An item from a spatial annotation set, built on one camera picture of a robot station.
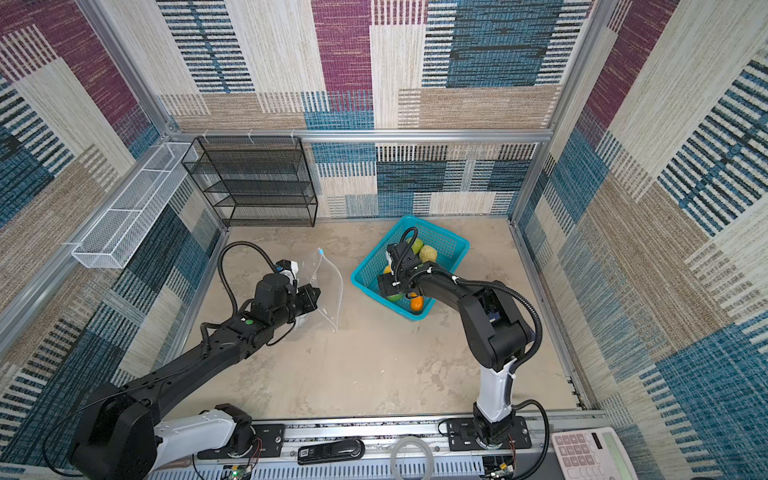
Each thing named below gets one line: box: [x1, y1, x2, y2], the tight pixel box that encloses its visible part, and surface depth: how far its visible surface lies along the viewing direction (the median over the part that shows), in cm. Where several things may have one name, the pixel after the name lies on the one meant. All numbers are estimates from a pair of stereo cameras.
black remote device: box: [297, 438, 366, 465], surface depth 72 cm
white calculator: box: [551, 427, 639, 480], surface depth 71 cm
